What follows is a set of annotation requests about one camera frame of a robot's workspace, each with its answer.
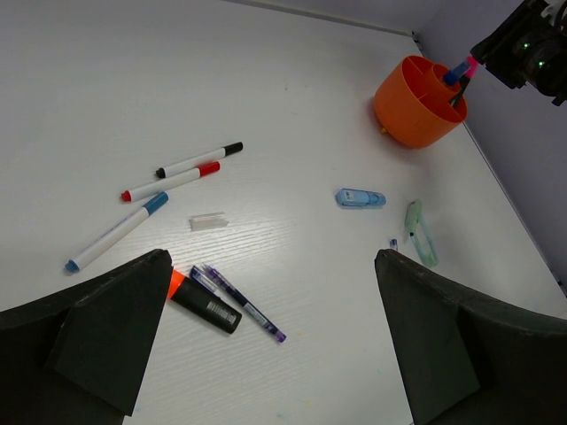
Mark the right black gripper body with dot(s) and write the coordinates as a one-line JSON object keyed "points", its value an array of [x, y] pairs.
{"points": [[539, 48]]}

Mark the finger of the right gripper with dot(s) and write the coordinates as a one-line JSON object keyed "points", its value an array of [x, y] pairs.
{"points": [[495, 52]]}

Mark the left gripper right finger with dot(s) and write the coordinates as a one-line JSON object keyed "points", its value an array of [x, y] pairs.
{"points": [[469, 358]]}

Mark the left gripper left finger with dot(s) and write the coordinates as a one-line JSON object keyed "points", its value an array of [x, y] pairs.
{"points": [[78, 356]]}

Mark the pink black highlighter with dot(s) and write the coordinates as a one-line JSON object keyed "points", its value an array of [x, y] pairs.
{"points": [[465, 80]]}

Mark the blue cap white marker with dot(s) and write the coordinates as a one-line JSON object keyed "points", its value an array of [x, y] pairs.
{"points": [[115, 234]]}

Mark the orange black highlighter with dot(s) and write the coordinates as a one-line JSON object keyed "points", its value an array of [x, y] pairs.
{"points": [[197, 298]]}

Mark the red cap white marker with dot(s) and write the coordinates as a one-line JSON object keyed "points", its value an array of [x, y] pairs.
{"points": [[153, 188]]}

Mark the black cap white marker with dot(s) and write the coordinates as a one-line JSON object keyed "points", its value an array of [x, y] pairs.
{"points": [[199, 160]]}

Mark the orange round pen holder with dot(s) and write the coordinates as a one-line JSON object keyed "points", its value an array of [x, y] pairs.
{"points": [[413, 103]]}

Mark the blue pen cap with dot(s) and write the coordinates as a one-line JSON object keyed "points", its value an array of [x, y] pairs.
{"points": [[199, 275]]}

